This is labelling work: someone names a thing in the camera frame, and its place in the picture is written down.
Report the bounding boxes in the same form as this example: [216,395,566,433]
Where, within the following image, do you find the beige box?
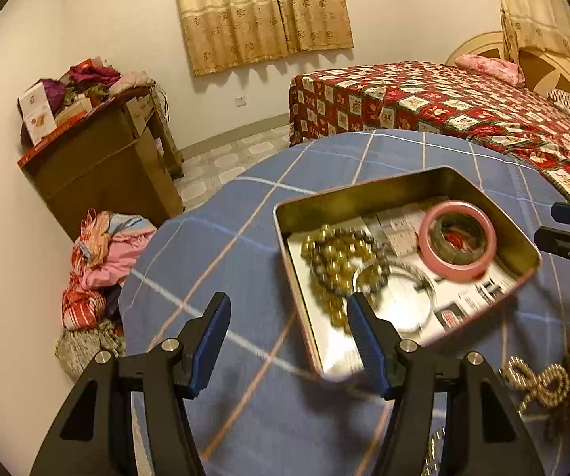
[54,96,92,125]

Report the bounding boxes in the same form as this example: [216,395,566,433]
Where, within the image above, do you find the wide beige patterned curtain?
[173,0,354,77]

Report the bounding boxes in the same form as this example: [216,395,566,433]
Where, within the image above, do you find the flat red box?
[17,109,98,167]

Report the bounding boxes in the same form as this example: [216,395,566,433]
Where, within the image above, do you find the wooden cabinet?
[20,86,184,241]

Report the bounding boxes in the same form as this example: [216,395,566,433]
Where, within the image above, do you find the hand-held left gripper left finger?
[28,292,232,476]

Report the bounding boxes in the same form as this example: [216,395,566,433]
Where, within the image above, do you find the pink metal tin box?
[272,166,543,382]

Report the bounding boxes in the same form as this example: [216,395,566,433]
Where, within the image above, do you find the grey knitted fabric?
[54,320,127,382]

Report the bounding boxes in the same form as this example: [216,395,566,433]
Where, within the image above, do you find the black cable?
[153,82,172,122]

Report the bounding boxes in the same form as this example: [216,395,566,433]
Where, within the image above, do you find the blue plaid tablecloth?
[118,129,570,476]

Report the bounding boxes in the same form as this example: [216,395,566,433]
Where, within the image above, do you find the white printed box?
[19,83,58,144]

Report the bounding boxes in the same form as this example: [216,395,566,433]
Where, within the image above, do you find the narrow beige patterned curtain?
[486,0,570,71]

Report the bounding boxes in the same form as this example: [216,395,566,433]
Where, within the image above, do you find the bed with red quilt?
[289,61,570,206]

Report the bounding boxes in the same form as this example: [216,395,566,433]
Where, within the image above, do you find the green jade bangle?
[431,212,485,262]

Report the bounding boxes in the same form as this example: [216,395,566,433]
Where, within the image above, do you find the red cord charm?
[441,228,469,251]

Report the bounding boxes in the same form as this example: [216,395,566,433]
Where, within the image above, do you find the yellow bead bracelet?
[300,225,392,334]

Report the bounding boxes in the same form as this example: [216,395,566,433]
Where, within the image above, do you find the purple and pink clothes pile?
[40,59,156,110]

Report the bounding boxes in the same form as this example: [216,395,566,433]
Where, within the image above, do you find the pink bangle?
[418,200,497,281]

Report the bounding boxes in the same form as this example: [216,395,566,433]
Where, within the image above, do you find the red and pink clothes pile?
[62,209,158,330]

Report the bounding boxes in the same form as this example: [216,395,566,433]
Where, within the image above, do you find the pink pillow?
[456,54,524,85]

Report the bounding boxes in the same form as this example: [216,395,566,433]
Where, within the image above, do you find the cream wooden headboard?
[446,31,570,105]

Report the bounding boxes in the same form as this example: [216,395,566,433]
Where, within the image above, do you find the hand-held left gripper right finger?
[346,292,546,476]

